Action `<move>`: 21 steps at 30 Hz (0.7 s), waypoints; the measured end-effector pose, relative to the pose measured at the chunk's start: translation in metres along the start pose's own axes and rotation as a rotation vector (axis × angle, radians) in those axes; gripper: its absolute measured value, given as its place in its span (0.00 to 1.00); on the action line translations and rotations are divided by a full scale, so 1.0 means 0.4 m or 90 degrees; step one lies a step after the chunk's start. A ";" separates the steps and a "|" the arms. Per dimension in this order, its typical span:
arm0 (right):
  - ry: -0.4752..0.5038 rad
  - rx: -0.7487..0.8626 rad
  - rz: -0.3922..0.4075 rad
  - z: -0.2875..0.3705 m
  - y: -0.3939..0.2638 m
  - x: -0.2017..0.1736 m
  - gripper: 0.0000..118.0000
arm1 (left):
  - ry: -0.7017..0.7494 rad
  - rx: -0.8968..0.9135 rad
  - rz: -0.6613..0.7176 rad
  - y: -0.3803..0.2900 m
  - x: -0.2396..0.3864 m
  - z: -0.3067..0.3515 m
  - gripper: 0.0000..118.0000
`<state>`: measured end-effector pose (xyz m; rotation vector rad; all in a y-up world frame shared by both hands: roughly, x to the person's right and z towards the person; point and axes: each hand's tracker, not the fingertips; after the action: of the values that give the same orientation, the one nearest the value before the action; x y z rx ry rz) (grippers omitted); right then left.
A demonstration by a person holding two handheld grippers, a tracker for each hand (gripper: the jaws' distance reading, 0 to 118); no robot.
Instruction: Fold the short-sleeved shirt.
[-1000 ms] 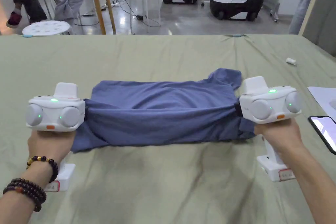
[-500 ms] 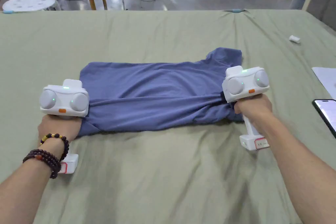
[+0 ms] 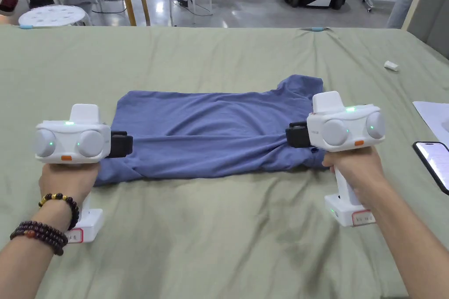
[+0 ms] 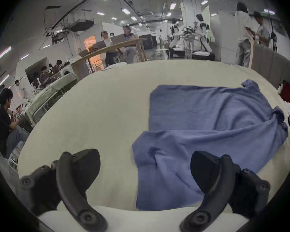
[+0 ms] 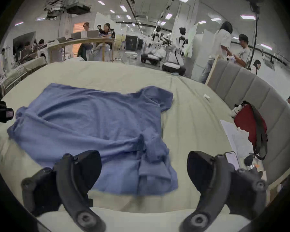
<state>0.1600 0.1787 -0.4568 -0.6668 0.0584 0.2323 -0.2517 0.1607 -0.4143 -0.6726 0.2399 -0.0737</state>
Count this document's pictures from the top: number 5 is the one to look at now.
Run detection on grey padded headboard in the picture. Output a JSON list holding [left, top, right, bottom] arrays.
[[205, 58, 290, 185]]

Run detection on black and white plush toy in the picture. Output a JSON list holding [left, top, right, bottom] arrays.
[[231, 103, 243, 117]]

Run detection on red bag with grey strap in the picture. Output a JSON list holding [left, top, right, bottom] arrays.
[[234, 101, 269, 161]]

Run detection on wooden table with laptops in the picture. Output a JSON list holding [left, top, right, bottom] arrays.
[[48, 30, 115, 63]]

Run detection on bed with beige sheet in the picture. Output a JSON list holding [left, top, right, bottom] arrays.
[[0, 58, 288, 227]]

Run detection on white paper sheets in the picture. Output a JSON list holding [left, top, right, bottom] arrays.
[[219, 119, 254, 158]]

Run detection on white humanoid robot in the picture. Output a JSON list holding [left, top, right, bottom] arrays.
[[141, 26, 171, 66], [162, 28, 187, 76]]

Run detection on smartphone with lit screen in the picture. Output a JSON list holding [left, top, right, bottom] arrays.
[[225, 151, 240, 170]]

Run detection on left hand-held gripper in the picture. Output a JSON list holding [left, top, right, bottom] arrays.
[[0, 84, 14, 124]]

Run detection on group of people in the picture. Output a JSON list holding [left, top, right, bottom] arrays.
[[13, 39, 46, 63]]

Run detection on blue shirt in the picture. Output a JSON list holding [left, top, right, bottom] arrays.
[[7, 82, 179, 196]]

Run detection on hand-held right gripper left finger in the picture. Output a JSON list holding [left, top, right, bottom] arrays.
[[21, 150, 107, 232]]

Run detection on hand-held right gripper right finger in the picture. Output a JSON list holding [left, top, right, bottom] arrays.
[[180, 151, 269, 232]]

